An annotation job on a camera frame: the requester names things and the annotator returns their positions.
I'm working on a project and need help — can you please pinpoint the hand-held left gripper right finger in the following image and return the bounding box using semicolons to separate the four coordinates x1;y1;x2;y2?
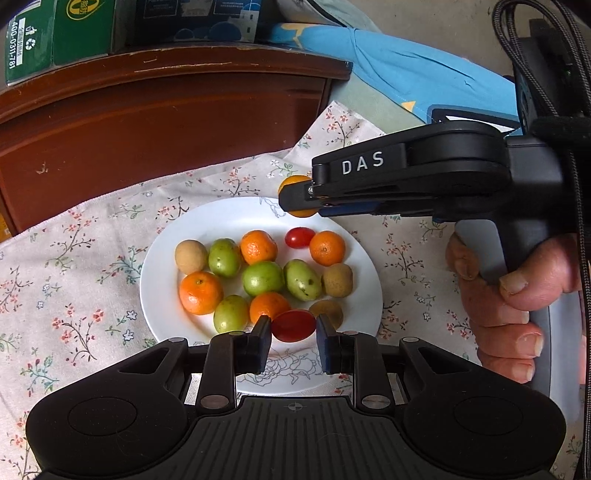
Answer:
315;314;481;412

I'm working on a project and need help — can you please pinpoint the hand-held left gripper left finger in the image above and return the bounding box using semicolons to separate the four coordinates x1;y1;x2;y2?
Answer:
117;315;273;412

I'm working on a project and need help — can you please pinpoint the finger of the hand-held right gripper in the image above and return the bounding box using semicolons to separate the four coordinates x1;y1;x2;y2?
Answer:
320;202;380;219
278;181;435;216

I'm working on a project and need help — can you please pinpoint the orange mandarin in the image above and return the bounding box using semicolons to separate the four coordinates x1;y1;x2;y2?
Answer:
178;271;225;316
240;230;279;265
249;292;292;324
278;175;319;219
309;230;346;267

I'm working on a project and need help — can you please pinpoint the tan round fruit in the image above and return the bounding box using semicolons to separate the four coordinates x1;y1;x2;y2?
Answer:
322;263;354;297
174;240;208;274
308;299;344;330

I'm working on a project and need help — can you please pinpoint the red cherry tomato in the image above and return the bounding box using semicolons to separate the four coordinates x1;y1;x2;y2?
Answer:
284;227;316;249
271;310;317;343

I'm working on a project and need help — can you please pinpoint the green plum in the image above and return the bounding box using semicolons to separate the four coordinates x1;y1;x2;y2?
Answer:
283;259;322;302
213;295;250;334
242;261;285;297
208;238;243;278

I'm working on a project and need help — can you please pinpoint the white plate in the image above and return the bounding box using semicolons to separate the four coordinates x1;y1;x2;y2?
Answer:
139;197;384;396

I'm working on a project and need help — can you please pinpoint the person's right hand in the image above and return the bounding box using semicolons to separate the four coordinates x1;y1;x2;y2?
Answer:
445;231;585;384

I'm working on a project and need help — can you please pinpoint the blue printed quilt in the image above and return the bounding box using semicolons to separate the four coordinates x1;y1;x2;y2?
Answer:
270;21;525;137

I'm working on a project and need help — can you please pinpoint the grey green bed sheet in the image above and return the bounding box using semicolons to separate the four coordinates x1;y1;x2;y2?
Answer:
325;55;515;137

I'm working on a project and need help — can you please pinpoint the brown wooden cabinet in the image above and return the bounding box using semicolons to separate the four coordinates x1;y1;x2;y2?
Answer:
0;44;354;234

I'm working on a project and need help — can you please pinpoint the floral tablecloth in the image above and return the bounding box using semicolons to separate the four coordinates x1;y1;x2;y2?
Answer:
0;102;591;480

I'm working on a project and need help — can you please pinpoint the dark blue carton box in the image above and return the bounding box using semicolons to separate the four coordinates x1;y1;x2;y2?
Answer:
134;0;264;44

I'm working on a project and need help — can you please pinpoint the green white carton box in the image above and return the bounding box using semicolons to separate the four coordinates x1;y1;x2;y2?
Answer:
4;0;116;88

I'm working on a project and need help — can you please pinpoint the black braided cable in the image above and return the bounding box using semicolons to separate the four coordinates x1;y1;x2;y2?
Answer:
493;0;539;125

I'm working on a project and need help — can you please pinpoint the thin black cable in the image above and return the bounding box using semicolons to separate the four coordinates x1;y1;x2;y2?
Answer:
549;0;591;384

